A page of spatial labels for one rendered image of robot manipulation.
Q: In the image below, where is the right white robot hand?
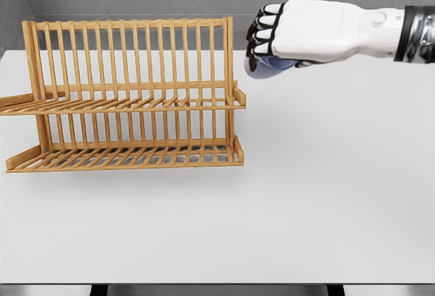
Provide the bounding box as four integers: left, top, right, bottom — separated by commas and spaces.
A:
245, 0, 362, 73

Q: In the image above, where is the pale blue cup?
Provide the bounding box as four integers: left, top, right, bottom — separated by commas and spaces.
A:
243, 54, 298, 80

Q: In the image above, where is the wooden two-tier dish rack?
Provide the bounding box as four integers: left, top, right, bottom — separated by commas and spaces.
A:
0, 16, 247, 174

